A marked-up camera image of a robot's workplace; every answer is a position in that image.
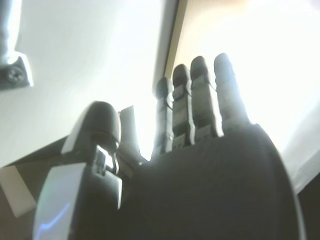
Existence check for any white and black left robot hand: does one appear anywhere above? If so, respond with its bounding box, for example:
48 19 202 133
32 52 308 240

